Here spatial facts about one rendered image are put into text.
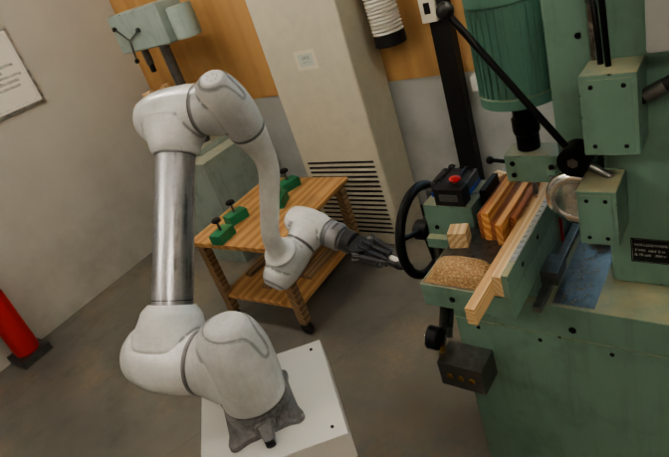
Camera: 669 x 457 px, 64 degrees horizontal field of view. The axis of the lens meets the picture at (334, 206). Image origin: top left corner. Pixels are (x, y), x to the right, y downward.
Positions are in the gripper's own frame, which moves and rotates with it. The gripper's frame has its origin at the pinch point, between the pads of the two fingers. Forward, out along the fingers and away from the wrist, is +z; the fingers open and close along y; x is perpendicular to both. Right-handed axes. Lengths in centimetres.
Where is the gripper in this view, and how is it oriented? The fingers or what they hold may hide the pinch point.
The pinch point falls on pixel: (399, 263)
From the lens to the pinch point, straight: 163.2
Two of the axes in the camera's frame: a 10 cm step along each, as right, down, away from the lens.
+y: 5.5, -5.3, 6.5
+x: 0.1, 7.8, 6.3
